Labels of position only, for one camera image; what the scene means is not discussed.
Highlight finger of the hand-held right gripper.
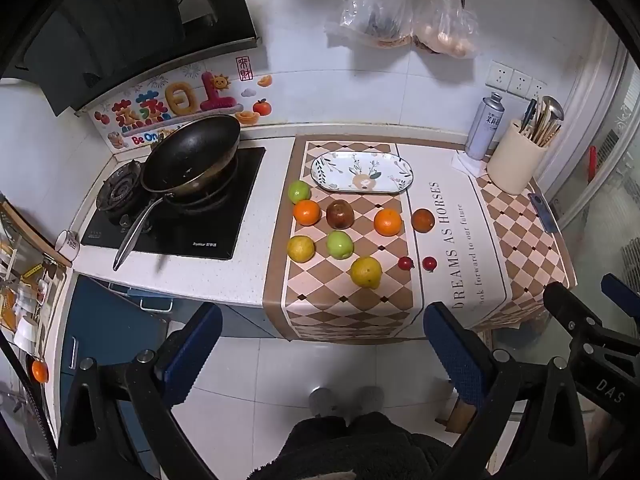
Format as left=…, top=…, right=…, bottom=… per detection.
left=543, top=282, right=603, bottom=343
left=601, top=273, right=640, bottom=313

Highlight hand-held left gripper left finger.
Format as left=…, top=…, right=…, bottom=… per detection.
left=56, top=302, right=223, bottom=480

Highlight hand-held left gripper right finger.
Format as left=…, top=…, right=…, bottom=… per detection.
left=423, top=301, right=587, bottom=480

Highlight yellow lemon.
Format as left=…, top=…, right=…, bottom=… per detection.
left=286, top=235, right=316, bottom=263
left=349, top=256, right=383, bottom=289

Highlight dark brown round fruit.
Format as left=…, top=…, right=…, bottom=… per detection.
left=411, top=208, right=436, bottom=234

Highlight red-brown apple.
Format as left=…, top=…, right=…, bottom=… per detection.
left=326, top=199, right=356, bottom=230

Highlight oval floral ceramic plate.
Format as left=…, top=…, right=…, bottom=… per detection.
left=311, top=150, right=414, bottom=194

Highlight wooden stool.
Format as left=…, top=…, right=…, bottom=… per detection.
left=434, top=389, right=526, bottom=434

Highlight checkered table mat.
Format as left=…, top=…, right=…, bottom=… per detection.
left=262, top=135, right=578, bottom=345

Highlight blue kitchen cabinet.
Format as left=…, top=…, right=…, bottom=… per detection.
left=59, top=274, right=283, bottom=463

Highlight glass sliding door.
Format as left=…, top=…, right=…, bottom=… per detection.
left=542, top=50, right=640, bottom=286

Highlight black gas stove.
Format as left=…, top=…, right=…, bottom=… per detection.
left=80, top=146, right=267, bottom=262

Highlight person's black fleece clothing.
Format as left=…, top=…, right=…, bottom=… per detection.
left=245, top=411, right=453, bottom=480

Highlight cream utensil holder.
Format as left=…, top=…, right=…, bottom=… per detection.
left=486, top=120, right=550, bottom=196

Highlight white mug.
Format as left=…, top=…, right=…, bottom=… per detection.
left=54, top=230, right=81, bottom=262

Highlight white folded cloth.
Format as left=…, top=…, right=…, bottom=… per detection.
left=452, top=151, right=488, bottom=177

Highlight wooden side shelf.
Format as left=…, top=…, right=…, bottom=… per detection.
left=0, top=192, right=73, bottom=361

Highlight bunch of kitchen utensils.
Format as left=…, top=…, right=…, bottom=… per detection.
left=519, top=95, right=565, bottom=147

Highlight black frying pan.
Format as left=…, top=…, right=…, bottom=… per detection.
left=113, top=114, right=242, bottom=272

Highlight silver spray can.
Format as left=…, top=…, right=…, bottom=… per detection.
left=464, top=92, right=506, bottom=160

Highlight clear plastic bag pale contents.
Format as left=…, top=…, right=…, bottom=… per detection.
left=411, top=0, right=481, bottom=59

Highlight black range hood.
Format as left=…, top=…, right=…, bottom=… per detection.
left=0, top=0, right=263, bottom=118

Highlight clear plastic bag dark contents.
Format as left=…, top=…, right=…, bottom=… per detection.
left=325, top=0, right=418, bottom=50

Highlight blue-handled knife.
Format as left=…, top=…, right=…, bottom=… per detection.
left=528, top=192, right=558, bottom=234

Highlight black corrugated hose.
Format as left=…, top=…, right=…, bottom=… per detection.
left=0, top=330, right=57, bottom=466

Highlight colourful wall sticker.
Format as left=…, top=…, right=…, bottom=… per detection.
left=92, top=55, right=273, bottom=152

